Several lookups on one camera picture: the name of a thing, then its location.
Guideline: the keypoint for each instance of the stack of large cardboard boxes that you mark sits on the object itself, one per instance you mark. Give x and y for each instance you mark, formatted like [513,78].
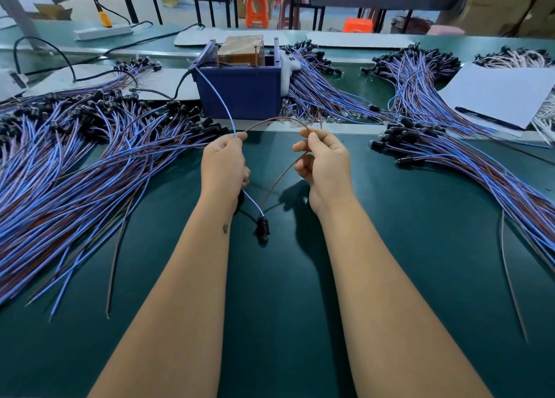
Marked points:
[510,3]

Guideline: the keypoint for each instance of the orange plastic stool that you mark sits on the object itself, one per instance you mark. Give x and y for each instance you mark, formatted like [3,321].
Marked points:
[358,25]
[257,11]

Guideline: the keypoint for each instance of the brown cardboard block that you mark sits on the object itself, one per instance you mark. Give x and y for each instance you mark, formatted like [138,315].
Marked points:
[241,51]

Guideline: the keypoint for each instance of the person's right forearm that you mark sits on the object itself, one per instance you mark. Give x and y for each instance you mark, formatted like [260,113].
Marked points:
[403,315]

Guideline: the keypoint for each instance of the open cardboard box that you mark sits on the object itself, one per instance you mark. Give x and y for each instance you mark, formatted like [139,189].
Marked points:
[52,12]

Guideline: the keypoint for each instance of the orange plug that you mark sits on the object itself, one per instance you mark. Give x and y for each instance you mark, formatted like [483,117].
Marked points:
[105,18]

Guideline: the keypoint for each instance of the white flat mat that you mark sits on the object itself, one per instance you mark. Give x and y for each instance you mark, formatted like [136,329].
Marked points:
[163,83]
[362,40]
[237,36]

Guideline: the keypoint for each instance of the person's left hand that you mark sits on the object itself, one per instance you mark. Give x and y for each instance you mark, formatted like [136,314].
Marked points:
[224,170]

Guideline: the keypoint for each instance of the white plastic device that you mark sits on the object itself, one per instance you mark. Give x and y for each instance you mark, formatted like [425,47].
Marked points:
[10,86]

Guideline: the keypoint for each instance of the person's left forearm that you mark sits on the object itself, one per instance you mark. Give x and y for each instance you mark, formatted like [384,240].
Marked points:
[169,315]

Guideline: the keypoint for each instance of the person's right hand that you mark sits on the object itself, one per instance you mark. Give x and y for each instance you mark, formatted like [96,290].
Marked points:
[328,172]

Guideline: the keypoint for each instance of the grey metal pole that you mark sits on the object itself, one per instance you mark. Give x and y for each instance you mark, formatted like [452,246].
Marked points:
[17,10]

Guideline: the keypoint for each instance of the pink plastic stool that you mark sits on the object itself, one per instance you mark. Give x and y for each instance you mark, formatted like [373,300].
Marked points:
[446,29]

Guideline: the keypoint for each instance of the blue plastic tester box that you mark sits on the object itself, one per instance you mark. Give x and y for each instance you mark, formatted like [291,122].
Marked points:
[251,94]

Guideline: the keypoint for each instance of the white paper sheet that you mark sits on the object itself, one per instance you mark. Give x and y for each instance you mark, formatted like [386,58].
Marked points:
[501,94]

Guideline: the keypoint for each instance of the black pen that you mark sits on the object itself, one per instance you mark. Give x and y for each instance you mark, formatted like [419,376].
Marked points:
[491,118]

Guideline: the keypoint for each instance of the white power strip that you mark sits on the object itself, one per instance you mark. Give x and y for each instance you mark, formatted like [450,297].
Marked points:
[104,32]

